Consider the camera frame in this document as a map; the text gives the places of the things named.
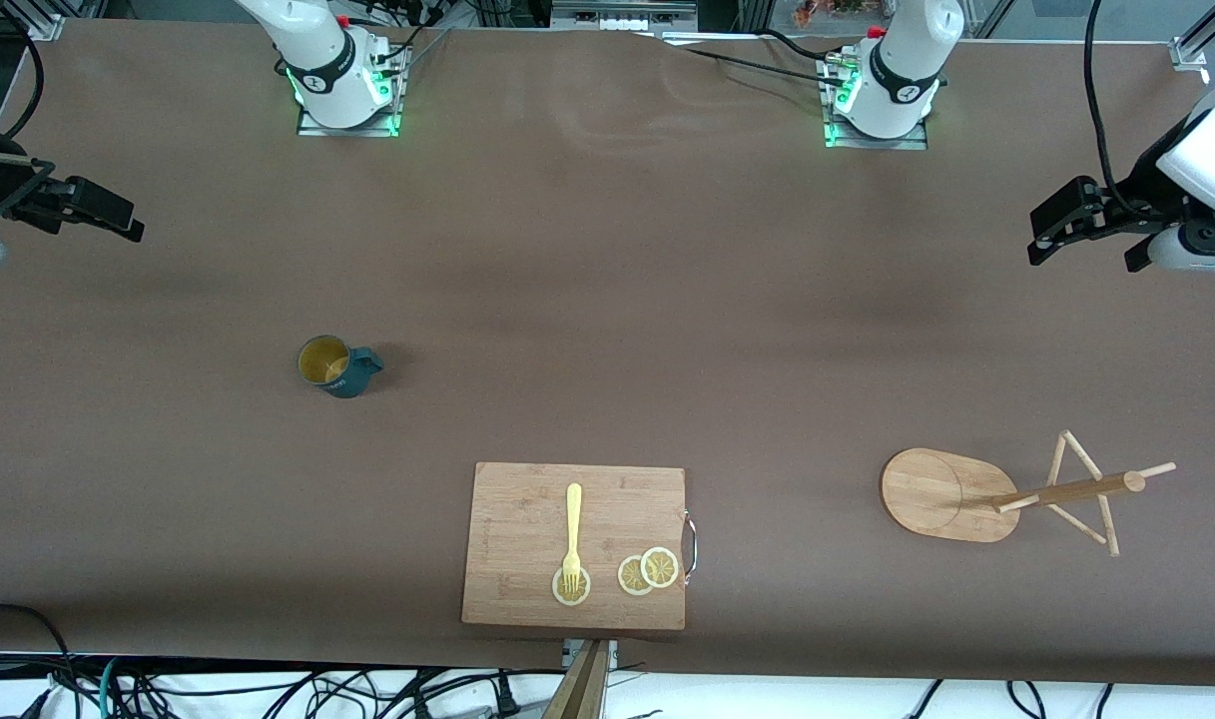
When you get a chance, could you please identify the aluminium frame profile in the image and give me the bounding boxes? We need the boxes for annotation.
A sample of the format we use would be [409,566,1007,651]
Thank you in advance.
[1170,0,1215,71]
[0,0,66,41]

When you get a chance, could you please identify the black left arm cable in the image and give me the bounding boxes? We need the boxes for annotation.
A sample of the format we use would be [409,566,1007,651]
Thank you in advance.
[1083,0,1137,216]

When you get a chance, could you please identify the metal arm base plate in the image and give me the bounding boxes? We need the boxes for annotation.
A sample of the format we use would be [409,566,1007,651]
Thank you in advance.
[298,45,405,138]
[823,55,929,151]

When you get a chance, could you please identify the teal cup yellow inside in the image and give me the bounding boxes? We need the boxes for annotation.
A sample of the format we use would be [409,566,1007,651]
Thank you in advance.
[298,335,384,399]

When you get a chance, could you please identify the yellow plastic fork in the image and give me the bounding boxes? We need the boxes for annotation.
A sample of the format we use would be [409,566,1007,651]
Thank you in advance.
[562,483,584,598]

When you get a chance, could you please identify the metal bracket with brown pole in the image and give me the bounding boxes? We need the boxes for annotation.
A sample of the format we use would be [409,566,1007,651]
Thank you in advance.
[542,639,620,719]

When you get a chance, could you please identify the bamboo cutting board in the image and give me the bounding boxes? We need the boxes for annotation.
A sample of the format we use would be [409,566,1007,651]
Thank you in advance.
[461,461,699,632]

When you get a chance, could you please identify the red packet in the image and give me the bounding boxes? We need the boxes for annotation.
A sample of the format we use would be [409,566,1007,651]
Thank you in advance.
[793,0,870,28]

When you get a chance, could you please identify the wooden cup rack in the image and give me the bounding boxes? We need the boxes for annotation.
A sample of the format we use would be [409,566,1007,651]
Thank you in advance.
[880,430,1177,558]

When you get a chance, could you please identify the grey power strip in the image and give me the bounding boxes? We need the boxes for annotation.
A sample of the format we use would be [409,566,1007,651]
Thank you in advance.
[551,0,699,31]

